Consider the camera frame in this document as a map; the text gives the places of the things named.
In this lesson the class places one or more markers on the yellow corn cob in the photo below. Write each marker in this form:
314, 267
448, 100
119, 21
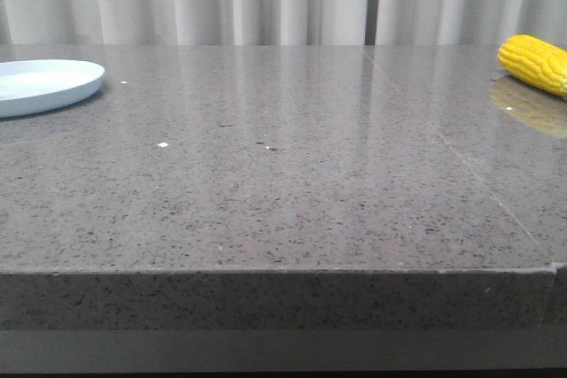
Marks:
535, 62

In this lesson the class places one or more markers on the light blue round plate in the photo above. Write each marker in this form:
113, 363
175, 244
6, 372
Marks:
42, 85

